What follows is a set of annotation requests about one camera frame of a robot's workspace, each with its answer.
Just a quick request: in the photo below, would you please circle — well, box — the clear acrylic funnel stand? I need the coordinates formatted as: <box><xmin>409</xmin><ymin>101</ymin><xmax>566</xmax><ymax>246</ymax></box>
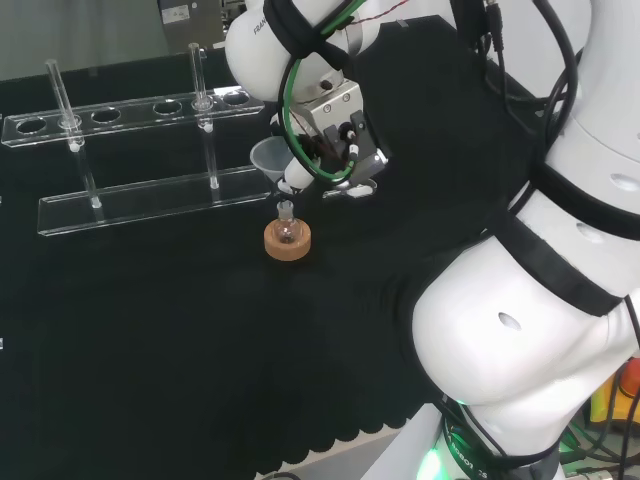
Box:
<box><xmin>0</xmin><ymin>43</ymin><xmax>275</xmax><ymax>237</ymax></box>

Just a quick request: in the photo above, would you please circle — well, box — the green cable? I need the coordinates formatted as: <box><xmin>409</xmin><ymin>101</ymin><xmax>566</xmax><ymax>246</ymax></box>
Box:
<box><xmin>277</xmin><ymin>0</ymin><xmax>372</xmax><ymax>185</ymax></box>

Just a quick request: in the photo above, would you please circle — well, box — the glass round-bottom flask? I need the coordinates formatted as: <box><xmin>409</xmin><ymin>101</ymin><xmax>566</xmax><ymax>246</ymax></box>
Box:
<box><xmin>275</xmin><ymin>199</ymin><xmax>302</xmax><ymax>247</ymax></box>

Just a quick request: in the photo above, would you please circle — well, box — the grey metal cabinet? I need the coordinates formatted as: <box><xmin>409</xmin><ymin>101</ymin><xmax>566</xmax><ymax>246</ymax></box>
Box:
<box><xmin>156</xmin><ymin>0</ymin><xmax>227</xmax><ymax>54</ymax></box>

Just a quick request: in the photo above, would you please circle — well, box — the black cable bundle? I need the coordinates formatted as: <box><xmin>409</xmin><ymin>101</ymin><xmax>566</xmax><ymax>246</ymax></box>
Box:
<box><xmin>562</xmin><ymin>417</ymin><xmax>640</xmax><ymax>480</ymax></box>

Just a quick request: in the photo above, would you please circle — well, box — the cork ring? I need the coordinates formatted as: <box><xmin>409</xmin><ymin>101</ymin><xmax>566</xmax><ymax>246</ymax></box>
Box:
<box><xmin>263</xmin><ymin>216</ymin><xmax>313</xmax><ymax>262</ymax></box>

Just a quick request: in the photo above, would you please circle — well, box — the yellow stop button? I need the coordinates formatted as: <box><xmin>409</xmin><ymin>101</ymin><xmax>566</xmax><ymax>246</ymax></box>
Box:
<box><xmin>588</xmin><ymin>352</ymin><xmax>640</xmax><ymax>427</ymax></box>

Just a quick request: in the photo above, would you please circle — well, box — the small glass weighing funnel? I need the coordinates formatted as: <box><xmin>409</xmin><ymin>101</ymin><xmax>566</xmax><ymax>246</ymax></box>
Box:
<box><xmin>321</xmin><ymin>178</ymin><xmax>379</xmax><ymax>201</ymax></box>

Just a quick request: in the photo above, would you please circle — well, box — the translucent plastic funnel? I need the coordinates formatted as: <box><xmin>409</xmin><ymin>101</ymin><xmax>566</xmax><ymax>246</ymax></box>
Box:
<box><xmin>249</xmin><ymin>138</ymin><xmax>297</xmax><ymax>202</ymax></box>

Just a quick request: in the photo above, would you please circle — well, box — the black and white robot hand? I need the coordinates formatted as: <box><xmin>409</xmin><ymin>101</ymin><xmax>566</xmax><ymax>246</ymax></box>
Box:
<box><xmin>277</xmin><ymin>82</ymin><xmax>391</xmax><ymax>198</ymax></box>

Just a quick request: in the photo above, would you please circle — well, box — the black cloth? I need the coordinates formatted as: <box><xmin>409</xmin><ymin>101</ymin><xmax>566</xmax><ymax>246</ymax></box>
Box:
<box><xmin>0</xmin><ymin>14</ymin><xmax>556</xmax><ymax>480</ymax></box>

